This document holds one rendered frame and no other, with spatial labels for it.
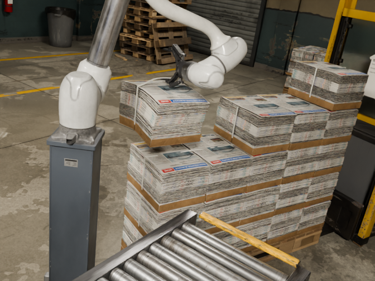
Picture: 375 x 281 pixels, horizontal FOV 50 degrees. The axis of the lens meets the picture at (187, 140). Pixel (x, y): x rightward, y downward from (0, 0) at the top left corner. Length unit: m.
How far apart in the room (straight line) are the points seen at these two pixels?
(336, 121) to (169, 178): 1.21
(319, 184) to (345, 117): 0.48
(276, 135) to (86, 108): 1.12
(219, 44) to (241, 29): 7.85
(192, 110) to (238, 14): 7.81
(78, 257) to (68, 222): 0.20
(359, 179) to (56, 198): 2.33
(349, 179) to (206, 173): 1.64
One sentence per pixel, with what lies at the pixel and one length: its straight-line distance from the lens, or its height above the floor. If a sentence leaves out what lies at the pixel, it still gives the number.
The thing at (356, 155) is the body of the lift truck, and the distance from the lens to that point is 3.39.
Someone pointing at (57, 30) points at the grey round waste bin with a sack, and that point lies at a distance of 8.90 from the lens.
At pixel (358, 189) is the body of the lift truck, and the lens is 3.43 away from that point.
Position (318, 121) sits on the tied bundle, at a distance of 2.57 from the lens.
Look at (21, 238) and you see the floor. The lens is 2.90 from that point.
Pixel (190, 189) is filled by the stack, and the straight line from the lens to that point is 2.08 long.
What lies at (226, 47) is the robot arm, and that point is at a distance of 1.74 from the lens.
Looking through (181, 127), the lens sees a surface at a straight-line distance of 1.93.
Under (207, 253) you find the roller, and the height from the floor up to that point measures 0.79.
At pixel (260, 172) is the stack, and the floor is 0.72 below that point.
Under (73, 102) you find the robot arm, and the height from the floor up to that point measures 1.17.
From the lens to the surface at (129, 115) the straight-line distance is 2.05.
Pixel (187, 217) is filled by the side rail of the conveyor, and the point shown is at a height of 0.80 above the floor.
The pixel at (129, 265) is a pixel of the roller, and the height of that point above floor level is 0.79.
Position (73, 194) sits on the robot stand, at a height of 0.75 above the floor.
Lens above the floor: 1.71
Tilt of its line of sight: 22 degrees down
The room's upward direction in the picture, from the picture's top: 8 degrees clockwise
